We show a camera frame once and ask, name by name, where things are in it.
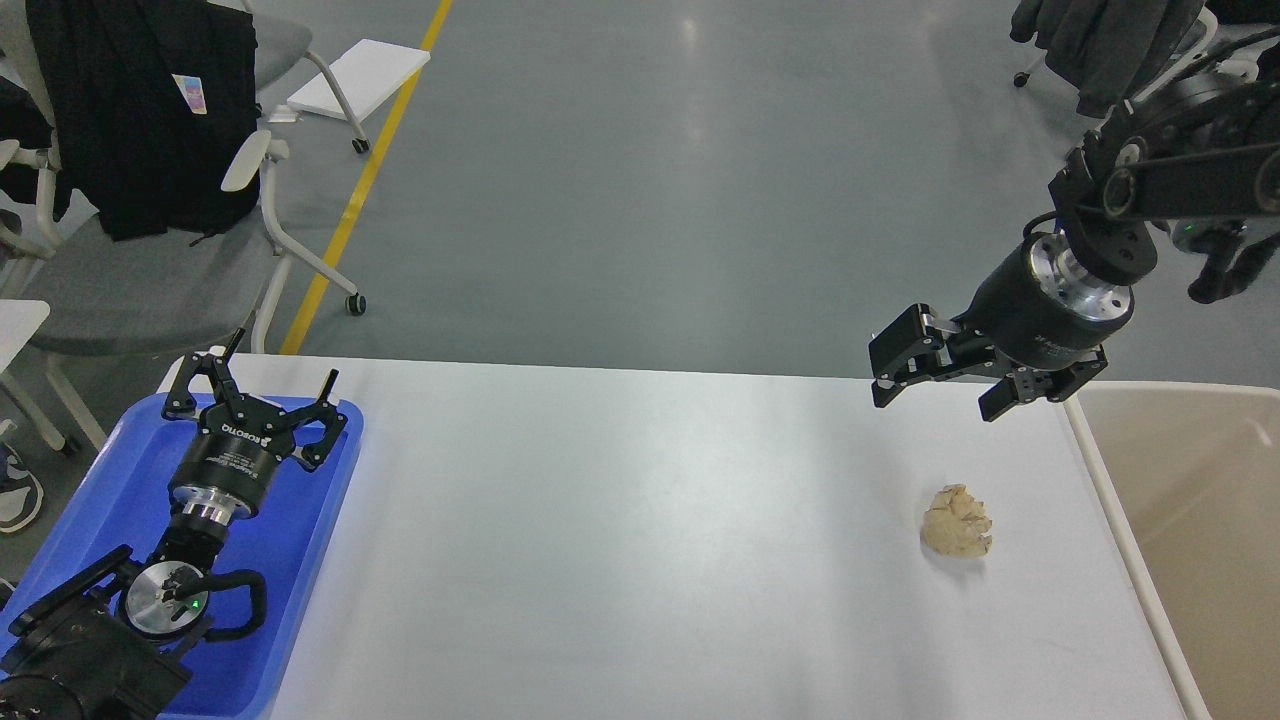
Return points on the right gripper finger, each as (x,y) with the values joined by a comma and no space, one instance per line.
(1019,384)
(913,348)

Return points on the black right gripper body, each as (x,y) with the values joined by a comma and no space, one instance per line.
(1041,310)

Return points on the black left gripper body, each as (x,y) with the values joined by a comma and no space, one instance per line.
(229,466)

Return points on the beige paper ball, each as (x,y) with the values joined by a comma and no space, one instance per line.
(957,524)

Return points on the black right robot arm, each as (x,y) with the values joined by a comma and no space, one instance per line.
(1198,157)

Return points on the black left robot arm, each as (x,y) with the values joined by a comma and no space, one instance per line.
(109,642)

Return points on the grey office chair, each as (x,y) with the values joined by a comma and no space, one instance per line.
(162,293)

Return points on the white side table corner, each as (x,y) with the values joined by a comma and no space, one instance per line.
(20,319)

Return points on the sneaker at left edge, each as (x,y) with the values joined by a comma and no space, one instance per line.
(22,494)

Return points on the beige plastic bin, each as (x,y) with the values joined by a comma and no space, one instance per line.
(1188,478)

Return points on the dark grey hanging coat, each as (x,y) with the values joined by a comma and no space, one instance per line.
(1100,40)

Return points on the black jacket on chair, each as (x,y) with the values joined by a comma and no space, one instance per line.
(149,103)

